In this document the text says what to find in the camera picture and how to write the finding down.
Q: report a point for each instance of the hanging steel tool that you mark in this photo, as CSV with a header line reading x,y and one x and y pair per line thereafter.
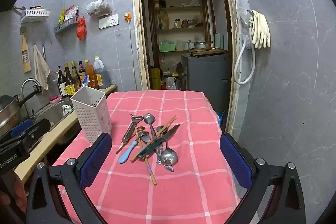
x,y
43,52

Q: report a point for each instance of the pink checked tablecloth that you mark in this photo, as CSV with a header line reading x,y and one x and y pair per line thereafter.
x,y
183,187

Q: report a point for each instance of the steel sink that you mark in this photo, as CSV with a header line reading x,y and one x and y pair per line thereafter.
x,y
56,111

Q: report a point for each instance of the white perforated utensil holder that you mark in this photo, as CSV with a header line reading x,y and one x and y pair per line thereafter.
x,y
90,116

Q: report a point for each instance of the pink sponge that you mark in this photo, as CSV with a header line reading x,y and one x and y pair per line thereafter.
x,y
55,98

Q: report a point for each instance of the beige hanging towel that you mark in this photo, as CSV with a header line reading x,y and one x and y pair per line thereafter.
x,y
41,69

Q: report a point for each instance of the dark bottle red cap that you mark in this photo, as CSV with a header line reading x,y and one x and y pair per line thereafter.
x,y
81,70

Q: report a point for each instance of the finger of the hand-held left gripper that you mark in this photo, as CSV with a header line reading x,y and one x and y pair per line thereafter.
x,y
13,140
23,126

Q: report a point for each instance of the clear wall plastic bag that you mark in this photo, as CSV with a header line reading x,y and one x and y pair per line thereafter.
x,y
242,16

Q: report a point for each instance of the yellow container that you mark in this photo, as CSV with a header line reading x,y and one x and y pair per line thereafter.
x,y
155,79

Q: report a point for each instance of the yellow seasoning packet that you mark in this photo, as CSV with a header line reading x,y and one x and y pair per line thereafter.
x,y
62,16

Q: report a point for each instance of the orange plug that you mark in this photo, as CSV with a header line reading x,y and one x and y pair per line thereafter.
x,y
127,16

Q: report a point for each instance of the dark bottle yellow cap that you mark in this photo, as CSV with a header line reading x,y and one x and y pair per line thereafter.
x,y
75,77

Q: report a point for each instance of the chopstick with patterned end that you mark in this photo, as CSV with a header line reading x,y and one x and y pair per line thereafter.
x,y
152,176

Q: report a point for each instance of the person's left hand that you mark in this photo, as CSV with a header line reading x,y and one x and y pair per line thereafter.
x,y
20,188

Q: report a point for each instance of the small steel spoon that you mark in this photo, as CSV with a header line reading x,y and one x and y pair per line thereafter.
x,y
160,129

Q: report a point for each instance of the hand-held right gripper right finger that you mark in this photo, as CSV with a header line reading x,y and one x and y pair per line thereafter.
x,y
235,161

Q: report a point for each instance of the steel peeler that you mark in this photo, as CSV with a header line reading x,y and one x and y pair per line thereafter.
x,y
128,132

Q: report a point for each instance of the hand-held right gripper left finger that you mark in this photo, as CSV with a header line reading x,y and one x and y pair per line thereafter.
x,y
95,158

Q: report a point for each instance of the red seasoning packet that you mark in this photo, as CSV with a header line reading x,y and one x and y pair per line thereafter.
x,y
71,13

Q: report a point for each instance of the red plastic bag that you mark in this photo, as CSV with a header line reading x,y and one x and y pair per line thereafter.
x,y
81,29

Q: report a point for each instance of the white plastic jug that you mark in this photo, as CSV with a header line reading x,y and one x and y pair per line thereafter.
x,y
170,83

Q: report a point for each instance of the white spray bottle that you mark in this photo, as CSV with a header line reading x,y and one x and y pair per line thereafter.
x,y
85,81

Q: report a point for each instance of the large dark liquid jug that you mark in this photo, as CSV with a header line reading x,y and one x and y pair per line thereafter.
x,y
102,75

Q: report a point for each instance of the dark pump bottle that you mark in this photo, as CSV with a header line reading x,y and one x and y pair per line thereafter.
x,y
62,86

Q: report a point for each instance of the dark sauce bottle yellow label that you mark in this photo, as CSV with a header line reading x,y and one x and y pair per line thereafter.
x,y
69,87

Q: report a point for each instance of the wooden door frame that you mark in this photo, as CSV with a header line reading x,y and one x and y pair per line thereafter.
x,y
136,29

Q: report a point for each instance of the white cup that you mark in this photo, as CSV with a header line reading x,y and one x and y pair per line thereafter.
x,y
67,110

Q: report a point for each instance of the white wall basket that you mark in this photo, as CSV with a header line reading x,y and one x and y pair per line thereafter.
x,y
35,13

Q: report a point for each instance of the wooden cutting board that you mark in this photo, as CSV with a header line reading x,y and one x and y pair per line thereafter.
x,y
207,51

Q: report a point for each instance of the steel faucet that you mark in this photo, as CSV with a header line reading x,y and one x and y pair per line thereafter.
x,y
26,83

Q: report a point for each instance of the metal wall rack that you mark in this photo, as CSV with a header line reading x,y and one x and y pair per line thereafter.
x,y
65,26

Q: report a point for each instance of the steel pot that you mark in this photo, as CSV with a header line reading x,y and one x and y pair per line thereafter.
x,y
202,45

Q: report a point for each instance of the wooden kitchen counter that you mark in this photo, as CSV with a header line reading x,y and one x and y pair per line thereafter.
x,y
42,145

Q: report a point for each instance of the orange sauce bottle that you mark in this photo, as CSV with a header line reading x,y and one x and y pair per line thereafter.
x,y
90,77

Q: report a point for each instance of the white wall socket panel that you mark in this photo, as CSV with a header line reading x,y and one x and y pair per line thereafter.
x,y
108,21

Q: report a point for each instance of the wooden shelf unit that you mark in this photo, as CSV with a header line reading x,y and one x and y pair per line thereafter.
x,y
183,29

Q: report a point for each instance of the green box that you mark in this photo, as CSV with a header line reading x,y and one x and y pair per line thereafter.
x,y
167,48

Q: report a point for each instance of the cream rubber gloves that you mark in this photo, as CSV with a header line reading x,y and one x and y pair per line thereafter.
x,y
260,29

